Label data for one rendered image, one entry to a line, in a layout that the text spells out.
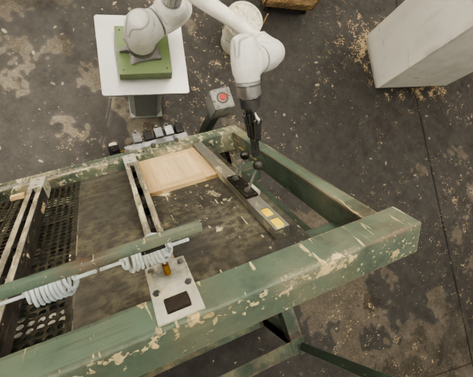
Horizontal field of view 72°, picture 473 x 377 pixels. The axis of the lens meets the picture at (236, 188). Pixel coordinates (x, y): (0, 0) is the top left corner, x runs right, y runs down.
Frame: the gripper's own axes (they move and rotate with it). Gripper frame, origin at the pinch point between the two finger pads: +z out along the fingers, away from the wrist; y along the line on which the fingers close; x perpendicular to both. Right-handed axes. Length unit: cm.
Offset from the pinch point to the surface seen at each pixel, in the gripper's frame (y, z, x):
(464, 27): 65, -19, -198
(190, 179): 18.5, 13.7, 24.7
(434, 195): 84, 138, -225
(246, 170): 23.2, 19.7, -4.1
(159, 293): -54, 4, 50
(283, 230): -38.0, 12.6, 9.9
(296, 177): -11.3, 12.0, -11.5
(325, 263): -63, 6, 13
